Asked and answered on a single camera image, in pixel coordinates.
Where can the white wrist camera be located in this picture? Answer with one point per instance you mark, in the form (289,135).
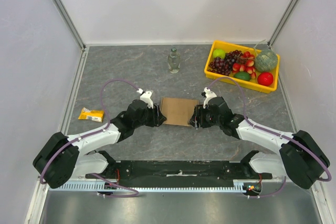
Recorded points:
(208,95)
(145,96)

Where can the yellow snack packet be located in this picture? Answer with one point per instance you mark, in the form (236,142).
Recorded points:
(91,115)

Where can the red apple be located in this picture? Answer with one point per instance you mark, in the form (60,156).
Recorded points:
(265,79)

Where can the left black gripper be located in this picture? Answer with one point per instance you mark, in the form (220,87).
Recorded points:
(158,118)

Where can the red cherry cluster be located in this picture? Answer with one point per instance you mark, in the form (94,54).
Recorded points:
(244,61)

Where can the dark purple grape bunch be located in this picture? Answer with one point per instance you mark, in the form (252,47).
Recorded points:
(222,66)

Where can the green netted melon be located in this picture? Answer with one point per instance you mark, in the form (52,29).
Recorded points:
(266,61)

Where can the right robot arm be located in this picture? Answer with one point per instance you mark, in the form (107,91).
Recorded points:
(294,155)

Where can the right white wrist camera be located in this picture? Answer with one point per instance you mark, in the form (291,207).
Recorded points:
(208,95)

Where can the yellow plastic bin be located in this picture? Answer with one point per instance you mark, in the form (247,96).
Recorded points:
(252,84)

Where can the brown cardboard box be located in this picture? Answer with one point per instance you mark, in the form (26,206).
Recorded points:
(178,111)

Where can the green apple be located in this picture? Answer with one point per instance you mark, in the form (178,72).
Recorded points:
(219,53)

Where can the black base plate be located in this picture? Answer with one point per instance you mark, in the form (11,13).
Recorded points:
(180,173)

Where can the green avocado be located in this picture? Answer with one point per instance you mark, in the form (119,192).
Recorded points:
(242,75)

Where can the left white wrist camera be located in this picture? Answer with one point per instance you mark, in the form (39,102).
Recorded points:
(145,96)

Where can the clear glass bottle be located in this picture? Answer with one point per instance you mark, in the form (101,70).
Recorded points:
(174,61)

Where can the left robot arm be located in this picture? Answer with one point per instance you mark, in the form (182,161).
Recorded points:
(65,156)

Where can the aluminium frame rail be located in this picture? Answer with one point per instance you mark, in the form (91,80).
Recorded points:
(297,172)

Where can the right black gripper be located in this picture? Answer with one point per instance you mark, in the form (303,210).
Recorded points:
(200,118)

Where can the white cable duct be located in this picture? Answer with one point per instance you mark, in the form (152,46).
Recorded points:
(101,186)

